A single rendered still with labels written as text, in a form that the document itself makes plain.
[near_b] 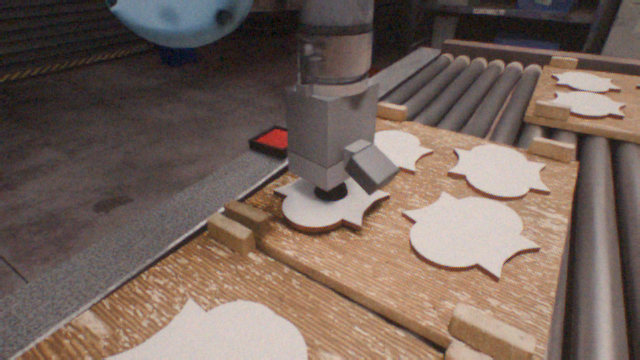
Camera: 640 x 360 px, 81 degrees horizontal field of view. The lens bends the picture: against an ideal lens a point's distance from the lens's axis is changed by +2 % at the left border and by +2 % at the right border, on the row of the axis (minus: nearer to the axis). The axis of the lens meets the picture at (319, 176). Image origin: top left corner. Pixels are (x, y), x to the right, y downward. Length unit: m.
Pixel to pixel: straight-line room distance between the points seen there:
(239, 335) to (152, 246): 0.21
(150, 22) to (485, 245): 0.37
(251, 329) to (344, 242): 0.15
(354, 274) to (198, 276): 0.16
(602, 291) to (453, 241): 0.15
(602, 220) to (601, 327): 0.18
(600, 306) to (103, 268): 0.51
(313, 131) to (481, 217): 0.23
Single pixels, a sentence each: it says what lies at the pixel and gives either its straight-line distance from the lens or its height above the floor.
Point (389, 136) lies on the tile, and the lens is 0.64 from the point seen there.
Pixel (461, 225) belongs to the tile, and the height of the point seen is 0.94.
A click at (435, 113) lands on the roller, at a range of 0.83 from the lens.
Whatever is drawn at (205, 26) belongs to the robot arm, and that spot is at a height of 1.18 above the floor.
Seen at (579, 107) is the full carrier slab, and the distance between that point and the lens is 0.90.
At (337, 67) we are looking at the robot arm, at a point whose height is 1.12.
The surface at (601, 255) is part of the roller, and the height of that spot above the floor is 0.92.
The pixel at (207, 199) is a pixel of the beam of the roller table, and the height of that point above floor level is 0.92.
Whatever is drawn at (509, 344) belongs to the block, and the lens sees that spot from 0.34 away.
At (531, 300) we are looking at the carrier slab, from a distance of 0.42.
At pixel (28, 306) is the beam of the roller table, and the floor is 0.91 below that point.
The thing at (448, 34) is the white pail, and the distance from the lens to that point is 4.96.
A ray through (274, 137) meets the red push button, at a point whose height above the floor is 0.93.
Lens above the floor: 1.22
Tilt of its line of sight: 32 degrees down
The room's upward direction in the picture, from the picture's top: straight up
